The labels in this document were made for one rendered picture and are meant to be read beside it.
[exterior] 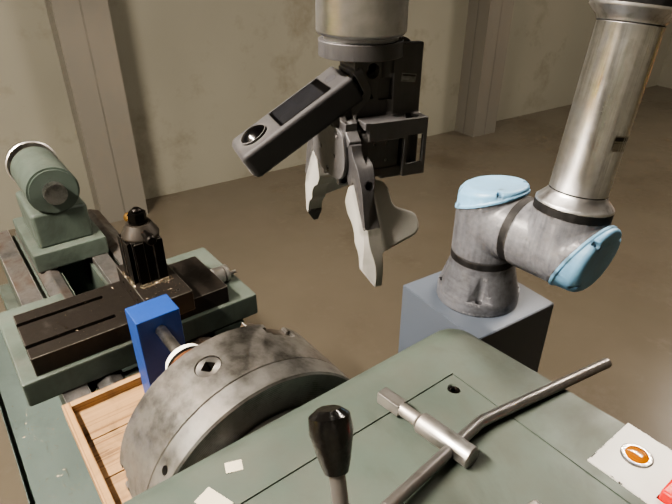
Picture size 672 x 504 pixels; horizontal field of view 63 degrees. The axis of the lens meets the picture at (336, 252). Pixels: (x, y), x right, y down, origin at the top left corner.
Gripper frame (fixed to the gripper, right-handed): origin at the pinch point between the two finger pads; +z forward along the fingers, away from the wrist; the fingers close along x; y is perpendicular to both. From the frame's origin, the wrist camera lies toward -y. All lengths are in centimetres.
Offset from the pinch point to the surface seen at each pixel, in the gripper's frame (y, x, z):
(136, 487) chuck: -23.6, 5.2, 29.9
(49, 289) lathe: -40, 101, 56
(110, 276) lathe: -24, 100, 55
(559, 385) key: 21.0, -12.8, 14.7
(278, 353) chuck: -4.1, 8.5, 18.4
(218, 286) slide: -1, 67, 44
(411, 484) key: -0.4, -17.4, 14.1
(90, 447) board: -32, 37, 53
